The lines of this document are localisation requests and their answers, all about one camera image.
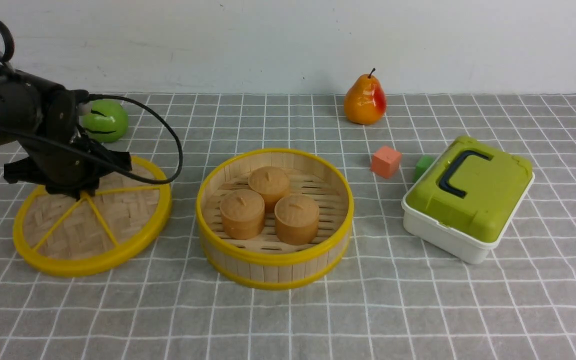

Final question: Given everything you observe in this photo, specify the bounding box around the green toy melon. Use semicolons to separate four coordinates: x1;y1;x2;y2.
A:
81;99;129;144

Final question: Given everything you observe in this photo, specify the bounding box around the brown steamed bun right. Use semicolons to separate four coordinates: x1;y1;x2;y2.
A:
274;194;320;246

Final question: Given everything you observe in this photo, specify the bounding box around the green foam cube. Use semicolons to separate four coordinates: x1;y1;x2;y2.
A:
413;154;435;183

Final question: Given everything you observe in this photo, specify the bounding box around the brown steamed bun back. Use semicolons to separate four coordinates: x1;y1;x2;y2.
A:
247;166;291;214

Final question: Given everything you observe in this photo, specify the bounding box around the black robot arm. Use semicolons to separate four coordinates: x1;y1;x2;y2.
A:
0;65;133;199

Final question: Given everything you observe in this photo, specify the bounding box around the green white lunch box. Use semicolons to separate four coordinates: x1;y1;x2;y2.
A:
401;136;535;265

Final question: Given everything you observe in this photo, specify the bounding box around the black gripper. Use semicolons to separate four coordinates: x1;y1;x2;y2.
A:
3;89;133;199

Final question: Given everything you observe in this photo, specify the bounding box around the yellow bamboo steamer basket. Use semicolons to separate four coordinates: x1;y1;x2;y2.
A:
195;148;355;290

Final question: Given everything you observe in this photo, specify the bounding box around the black cable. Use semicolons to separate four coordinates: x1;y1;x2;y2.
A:
0;18;184;185

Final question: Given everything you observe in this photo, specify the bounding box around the grey checked tablecloth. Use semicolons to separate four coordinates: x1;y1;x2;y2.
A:
0;93;576;360

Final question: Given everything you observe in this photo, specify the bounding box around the orange foam cube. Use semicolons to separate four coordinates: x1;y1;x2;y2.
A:
370;145;403;179

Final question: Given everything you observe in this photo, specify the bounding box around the brown steamed bun left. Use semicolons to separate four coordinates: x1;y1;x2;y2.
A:
219;189;265;240

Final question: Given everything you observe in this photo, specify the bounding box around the orange toy pear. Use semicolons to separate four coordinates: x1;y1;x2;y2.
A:
343;68;387;126

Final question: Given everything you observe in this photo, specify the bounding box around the brown steamed bun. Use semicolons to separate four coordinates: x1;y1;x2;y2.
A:
274;194;320;246
219;189;265;240
247;166;291;214

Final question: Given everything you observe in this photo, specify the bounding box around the yellow bamboo steamer lid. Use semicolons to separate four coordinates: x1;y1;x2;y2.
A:
12;173;173;278

